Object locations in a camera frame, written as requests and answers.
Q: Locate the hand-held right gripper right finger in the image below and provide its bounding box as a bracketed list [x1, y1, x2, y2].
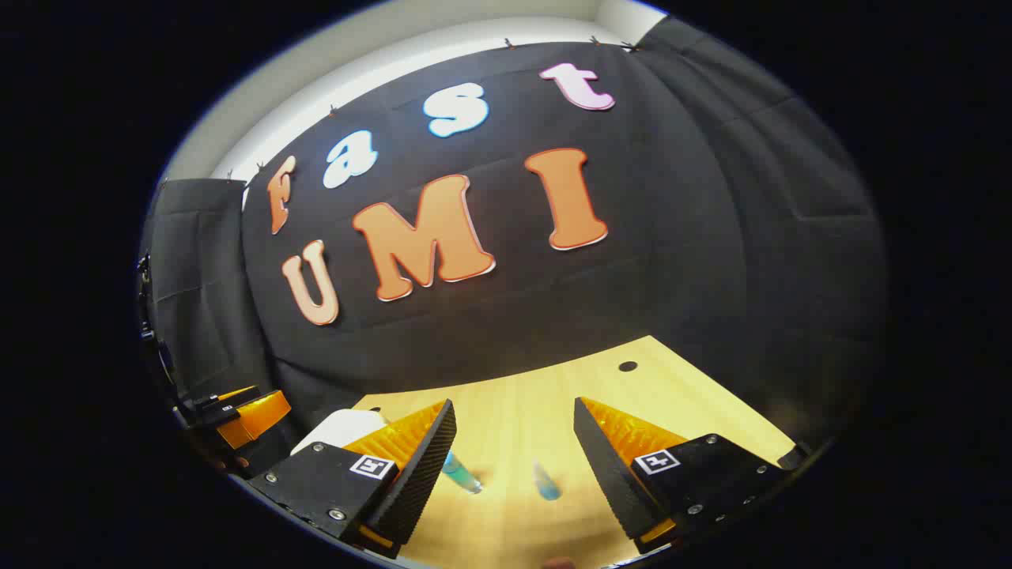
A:
[573, 396, 809, 556]

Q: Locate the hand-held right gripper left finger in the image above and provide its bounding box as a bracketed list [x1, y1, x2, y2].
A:
[247, 398, 459, 560]

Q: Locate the clear tube with blue cap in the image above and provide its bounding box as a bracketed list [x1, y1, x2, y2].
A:
[532, 461, 562, 502]

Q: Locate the pale green suitcase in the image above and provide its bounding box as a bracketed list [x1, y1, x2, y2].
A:
[291, 409, 388, 458]

